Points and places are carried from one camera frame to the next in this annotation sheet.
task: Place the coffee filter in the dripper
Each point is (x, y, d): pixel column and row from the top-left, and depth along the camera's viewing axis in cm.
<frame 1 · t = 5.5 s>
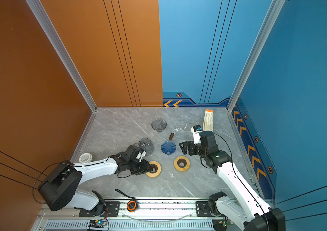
left hand: (151, 169, 85), fingers open
right hand: (186, 143, 79), fingers open
grey glass dripper: (158, 124, 106), point 5 cm above the table
grey glass carafe mug: (147, 145, 99), on the table
blue ribbed dripper: (168, 147, 93), point 5 cm above the table
wooden ring holder right: (182, 163, 91), on the table
clear glass server wooden handle: (181, 123, 115), on the table

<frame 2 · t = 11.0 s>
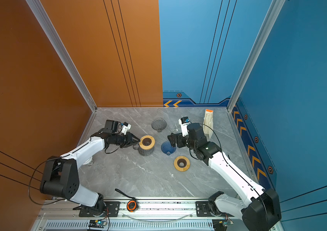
left hand: (138, 139, 87), fingers open
right hand: (174, 135, 78), fingers open
wooden ring holder left: (147, 142, 91), point 9 cm above the table
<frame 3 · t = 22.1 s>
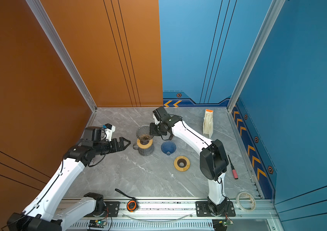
left hand: (124, 142, 77), fingers open
right hand: (148, 132, 85), fingers closed
grey glass dripper: (143, 133, 88), point 15 cm above the table
pink handle screwdriver: (236, 177, 84), point 2 cm above the table
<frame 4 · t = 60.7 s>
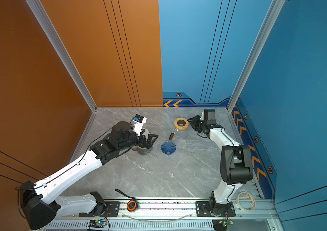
left hand: (151, 132, 72), fingers open
right hand: (187, 120, 93), fingers open
wooden ring holder right: (181, 123, 99), point 11 cm above the table
